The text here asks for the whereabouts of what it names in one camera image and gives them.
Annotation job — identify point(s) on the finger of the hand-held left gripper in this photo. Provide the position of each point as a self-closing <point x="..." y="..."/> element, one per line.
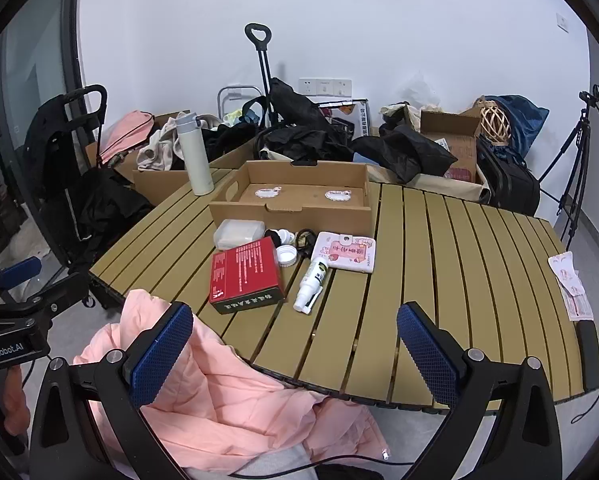
<point x="62" y="297"/>
<point x="19" y="271"/>

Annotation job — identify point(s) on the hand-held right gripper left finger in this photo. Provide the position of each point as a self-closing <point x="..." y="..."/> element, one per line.
<point x="162" y="350"/>

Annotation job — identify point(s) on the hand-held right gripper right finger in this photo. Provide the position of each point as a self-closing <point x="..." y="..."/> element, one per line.
<point x="427" y="355"/>

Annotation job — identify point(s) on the red box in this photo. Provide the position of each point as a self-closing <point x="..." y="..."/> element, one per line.
<point x="244" y="270"/>

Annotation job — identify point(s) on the translucent plastic box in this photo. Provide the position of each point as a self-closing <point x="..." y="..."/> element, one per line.
<point x="237" y="235"/>

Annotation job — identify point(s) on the white spray bottle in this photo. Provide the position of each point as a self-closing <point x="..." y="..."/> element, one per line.
<point x="314" y="275"/>

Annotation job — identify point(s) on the white round lid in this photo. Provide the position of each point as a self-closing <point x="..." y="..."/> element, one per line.
<point x="286" y="256"/>

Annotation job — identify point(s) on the small white and black jar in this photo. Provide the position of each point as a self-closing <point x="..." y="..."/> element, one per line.
<point x="279" y="236"/>

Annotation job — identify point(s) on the cardboard tray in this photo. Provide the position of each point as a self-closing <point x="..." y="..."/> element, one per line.
<point x="289" y="220"/>

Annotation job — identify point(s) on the pink jacket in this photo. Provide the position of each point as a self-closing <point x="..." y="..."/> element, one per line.
<point x="219" y="390"/>

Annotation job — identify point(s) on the black stroller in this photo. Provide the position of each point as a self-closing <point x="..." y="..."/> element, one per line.
<point x="54" y="160"/>

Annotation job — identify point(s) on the pink printed wallet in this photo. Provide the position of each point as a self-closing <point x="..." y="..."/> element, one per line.
<point x="349" y="255"/>

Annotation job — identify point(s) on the large cardboard box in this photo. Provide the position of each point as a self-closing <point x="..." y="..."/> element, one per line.
<point x="159" y="185"/>

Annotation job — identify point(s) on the grey cloth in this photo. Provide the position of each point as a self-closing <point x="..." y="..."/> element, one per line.
<point x="264" y="465"/>

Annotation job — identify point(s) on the pink printed packet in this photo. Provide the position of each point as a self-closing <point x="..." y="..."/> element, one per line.
<point x="572" y="285"/>

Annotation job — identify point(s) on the flat black device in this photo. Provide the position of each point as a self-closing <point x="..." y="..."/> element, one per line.
<point x="589" y="355"/>

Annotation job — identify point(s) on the beige garment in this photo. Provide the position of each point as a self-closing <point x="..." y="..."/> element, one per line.
<point x="154" y="157"/>

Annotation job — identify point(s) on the pink bag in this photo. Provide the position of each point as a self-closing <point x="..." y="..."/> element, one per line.
<point x="124" y="135"/>

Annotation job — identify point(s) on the black suitcase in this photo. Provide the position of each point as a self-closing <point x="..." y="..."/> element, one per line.
<point x="514" y="185"/>

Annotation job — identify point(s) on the white thermos bottle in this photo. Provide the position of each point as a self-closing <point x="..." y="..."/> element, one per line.
<point x="197" y="160"/>

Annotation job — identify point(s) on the small cardboard box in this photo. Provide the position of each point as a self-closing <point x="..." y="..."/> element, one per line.
<point x="459" y="155"/>

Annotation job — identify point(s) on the crumpled black cloth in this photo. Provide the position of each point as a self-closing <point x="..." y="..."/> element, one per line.
<point x="409" y="152"/>

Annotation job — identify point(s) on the black clothing pile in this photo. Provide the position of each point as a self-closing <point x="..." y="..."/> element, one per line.
<point x="229" y="142"/>

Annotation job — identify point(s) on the wicker ball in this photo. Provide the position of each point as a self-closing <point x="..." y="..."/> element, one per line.
<point x="494" y="122"/>

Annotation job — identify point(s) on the white printed box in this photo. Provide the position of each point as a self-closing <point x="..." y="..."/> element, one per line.
<point x="360" y="120"/>

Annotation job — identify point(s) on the beige tote bag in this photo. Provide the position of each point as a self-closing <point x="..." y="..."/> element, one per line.
<point x="397" y="112"/>

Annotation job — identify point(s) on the white metal rack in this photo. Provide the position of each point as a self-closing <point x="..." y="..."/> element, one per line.
<point x="219" y="100"/>

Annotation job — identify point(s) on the black jacket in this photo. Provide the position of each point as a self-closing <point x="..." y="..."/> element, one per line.
<point x="304" y="130"/>

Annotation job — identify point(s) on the blue cloth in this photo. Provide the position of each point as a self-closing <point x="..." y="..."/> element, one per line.
<point x="524" y="115"/>

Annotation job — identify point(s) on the white plastic bag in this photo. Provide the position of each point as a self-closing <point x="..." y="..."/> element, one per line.
<point x="419" y="92"/>

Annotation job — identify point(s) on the black door frame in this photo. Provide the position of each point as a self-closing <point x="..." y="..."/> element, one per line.
<point x="72" y="35"/>

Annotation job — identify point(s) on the black camera tripod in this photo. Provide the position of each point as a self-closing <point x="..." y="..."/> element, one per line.
<point x="582" y="145"/>

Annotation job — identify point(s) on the white wall socket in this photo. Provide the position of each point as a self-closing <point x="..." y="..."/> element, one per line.
<point x="307" y="86"/>
<point x="326" y="87"/>
<point x="343" y="87"/>

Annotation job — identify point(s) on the small white wall plate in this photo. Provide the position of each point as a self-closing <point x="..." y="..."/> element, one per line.
<point x="562" y="21"/>

